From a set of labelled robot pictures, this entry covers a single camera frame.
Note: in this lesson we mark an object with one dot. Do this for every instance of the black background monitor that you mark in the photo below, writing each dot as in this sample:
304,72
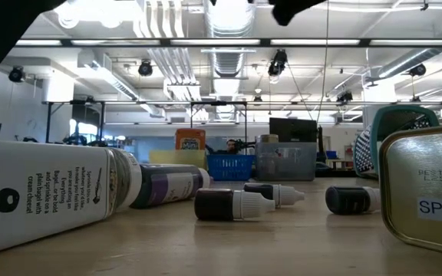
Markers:
294,130

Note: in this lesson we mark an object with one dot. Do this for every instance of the teal metal box grater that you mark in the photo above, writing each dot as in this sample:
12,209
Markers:
363,153

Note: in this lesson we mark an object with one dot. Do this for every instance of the orange Mini-Wheats cereal box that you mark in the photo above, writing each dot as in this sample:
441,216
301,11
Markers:
190,138

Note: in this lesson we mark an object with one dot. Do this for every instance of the background work table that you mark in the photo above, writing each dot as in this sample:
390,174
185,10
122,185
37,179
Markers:
340,163

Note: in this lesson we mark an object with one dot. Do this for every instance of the person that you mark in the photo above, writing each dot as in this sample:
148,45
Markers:
230,146

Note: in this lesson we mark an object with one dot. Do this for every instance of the grey translucent plastic bin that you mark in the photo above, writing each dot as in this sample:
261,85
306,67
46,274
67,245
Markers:
286,163

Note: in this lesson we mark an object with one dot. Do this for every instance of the gold spice tin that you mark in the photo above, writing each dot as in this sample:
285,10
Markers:
428,184

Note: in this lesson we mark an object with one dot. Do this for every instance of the small dark dropper bottle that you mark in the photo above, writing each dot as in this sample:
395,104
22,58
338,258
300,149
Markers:
347,200
282,195
221,204

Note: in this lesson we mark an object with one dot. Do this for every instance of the black background rig frame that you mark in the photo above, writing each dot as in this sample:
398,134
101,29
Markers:
71,102

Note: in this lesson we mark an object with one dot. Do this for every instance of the purple-capped food colouring bottle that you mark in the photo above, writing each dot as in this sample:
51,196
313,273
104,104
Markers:
167,186

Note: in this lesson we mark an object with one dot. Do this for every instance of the yellow plastic bin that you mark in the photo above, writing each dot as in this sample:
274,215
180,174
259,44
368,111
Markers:
167,158

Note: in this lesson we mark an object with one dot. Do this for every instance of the blue plastic bin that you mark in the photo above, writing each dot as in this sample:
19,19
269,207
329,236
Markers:
230,168

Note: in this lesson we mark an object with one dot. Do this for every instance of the black hanging spotlight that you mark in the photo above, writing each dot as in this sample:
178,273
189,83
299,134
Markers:
278,63
15,73
344,96
145,68
417,70

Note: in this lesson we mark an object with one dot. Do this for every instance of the black overhead frame beam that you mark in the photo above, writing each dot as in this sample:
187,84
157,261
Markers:
129,42

